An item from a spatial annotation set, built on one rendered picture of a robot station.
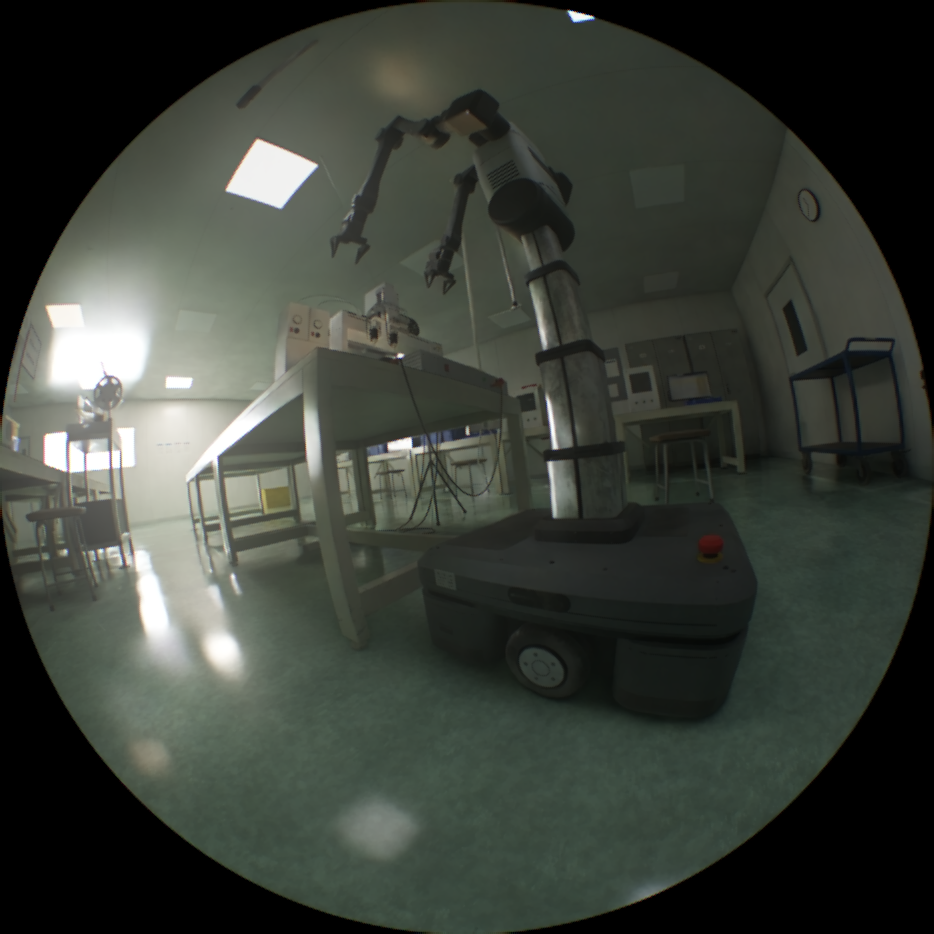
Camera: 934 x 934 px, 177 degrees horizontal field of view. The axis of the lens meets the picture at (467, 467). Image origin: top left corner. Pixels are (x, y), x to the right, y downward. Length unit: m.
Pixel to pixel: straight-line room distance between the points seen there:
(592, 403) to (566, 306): 0.22
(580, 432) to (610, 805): 0.62
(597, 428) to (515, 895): 0.72
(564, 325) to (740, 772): 0.83
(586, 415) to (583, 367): 0.09
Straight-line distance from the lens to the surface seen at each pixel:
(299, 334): 1.39
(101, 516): 2.85
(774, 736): 0.59
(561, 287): 0.70
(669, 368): 4.85
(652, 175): 3.38
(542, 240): 0.80
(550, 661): 0.53
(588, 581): 0.44
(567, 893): 0.44
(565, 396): 0.62
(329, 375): 0.75
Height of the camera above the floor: 0.43
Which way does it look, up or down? 1 degrees down
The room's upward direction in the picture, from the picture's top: 7 degrees counter-clockwise
